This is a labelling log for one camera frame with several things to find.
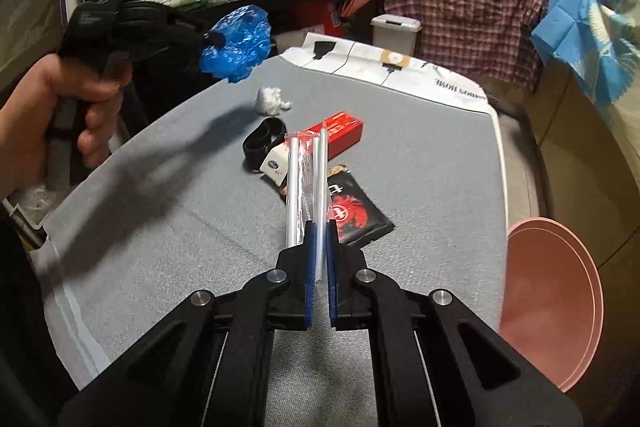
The blue and cream cloth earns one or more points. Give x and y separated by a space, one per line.
590 37

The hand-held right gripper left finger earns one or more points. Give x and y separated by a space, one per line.
310 267

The person's left hand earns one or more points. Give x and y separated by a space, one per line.
30 132

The pink plastic bin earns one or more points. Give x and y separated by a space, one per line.
550 302

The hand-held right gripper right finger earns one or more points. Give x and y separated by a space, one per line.
331 267

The white lidded bin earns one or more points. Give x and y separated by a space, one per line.
395 32

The clear pack of straws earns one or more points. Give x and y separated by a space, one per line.
294 177

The crumpled white tissue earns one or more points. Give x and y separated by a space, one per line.
270 102

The red plaid shirt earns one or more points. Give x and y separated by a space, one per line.
465 2

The black packet with red print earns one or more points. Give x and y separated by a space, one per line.
355 214

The red and white box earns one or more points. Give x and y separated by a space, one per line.
340 129

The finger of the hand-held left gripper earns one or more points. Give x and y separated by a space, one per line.
197 29
185 49

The blue plastic bag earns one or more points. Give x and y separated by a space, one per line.
235 42

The white printed cardboard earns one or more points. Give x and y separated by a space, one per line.
430 79

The red orange package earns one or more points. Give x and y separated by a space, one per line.
340 17

